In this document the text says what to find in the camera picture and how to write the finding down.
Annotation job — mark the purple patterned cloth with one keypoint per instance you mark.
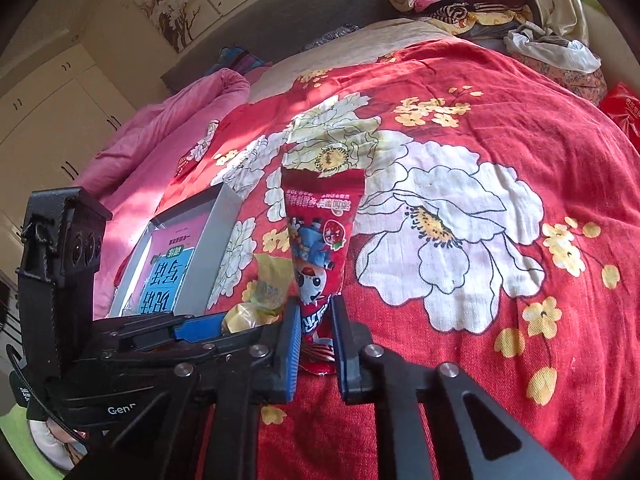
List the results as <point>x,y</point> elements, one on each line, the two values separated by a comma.
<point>332,37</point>

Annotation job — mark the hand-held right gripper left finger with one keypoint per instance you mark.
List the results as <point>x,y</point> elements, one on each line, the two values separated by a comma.
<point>295,345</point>

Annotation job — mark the red floral bed sheet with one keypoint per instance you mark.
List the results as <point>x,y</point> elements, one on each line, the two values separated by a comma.
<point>500,160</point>

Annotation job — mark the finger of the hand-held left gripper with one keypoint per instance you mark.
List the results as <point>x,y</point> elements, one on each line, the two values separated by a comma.
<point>165,346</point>
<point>200,327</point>

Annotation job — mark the pink children's book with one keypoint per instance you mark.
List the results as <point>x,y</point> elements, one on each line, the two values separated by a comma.
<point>170,270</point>

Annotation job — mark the blue patterned pillow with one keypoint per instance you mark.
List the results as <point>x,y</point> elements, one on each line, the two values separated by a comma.
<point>245,60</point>

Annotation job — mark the grey shallow cardboard tray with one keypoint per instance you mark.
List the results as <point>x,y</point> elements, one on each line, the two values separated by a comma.
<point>225,240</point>

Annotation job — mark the pink quilt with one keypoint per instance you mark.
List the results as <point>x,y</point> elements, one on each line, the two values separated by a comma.
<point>150,150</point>

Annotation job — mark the red cone snack packet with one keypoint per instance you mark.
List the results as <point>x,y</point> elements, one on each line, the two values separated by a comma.
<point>315,240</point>

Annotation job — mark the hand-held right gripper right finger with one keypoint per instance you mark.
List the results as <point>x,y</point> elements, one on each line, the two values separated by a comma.
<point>341,345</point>

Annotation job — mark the red plastic bag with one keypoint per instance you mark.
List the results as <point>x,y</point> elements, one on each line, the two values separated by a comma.
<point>622,115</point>

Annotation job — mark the floral pink cloth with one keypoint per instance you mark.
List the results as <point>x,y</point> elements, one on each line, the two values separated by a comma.
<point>575,82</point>

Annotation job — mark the yellow cartoon snack packet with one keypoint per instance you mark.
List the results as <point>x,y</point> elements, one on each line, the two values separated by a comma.
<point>247,317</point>

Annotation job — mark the pale yellow snack packet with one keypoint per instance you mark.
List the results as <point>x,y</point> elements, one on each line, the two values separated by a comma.
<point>272,285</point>

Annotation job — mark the beige mattress cover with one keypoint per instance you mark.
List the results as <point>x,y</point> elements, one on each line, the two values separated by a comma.
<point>350,55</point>

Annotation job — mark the cream wardrobe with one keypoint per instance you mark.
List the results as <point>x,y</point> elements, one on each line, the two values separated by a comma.
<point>50,125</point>

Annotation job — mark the tree wall painting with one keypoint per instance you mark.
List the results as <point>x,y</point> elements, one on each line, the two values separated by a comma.
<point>200,0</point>

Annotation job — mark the pale pink shoe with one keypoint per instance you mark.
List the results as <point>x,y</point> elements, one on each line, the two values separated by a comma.
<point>52,447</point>

